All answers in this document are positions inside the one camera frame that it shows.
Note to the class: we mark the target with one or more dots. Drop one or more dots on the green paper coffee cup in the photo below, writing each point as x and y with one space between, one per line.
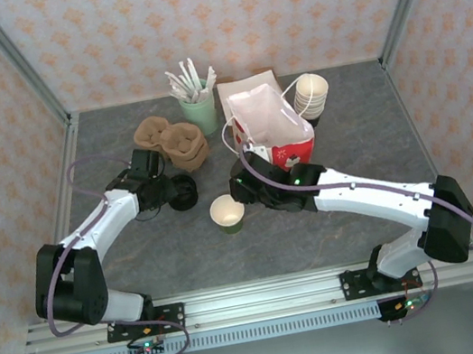
227 215

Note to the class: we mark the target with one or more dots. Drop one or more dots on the red white paper gift bag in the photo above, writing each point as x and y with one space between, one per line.
266 112

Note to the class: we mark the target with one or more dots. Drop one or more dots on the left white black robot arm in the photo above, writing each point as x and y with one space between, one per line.
106 218

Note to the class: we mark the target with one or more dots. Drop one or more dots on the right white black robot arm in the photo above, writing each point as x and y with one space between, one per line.
359 196

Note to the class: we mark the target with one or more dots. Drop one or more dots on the stack of black lids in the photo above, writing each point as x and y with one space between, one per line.
187 195

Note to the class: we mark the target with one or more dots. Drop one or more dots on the stack of brown cup carriers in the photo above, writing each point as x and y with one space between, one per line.
185 145

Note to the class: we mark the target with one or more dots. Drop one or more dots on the mint green straw holder cup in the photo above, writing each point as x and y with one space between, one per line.
200 114

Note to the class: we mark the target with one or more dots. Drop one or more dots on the paper wrapped straw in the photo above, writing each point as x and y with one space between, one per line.
179 93
194 72
203 95
211 78
176 84
186 76

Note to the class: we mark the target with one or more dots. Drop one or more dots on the stack of paper cups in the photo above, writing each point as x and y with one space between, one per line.
310 90

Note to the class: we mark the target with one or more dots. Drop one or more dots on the small circuit board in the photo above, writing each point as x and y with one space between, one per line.
408 305
147 346

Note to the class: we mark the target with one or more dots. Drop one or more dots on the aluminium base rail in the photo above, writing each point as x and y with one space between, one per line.
263 300

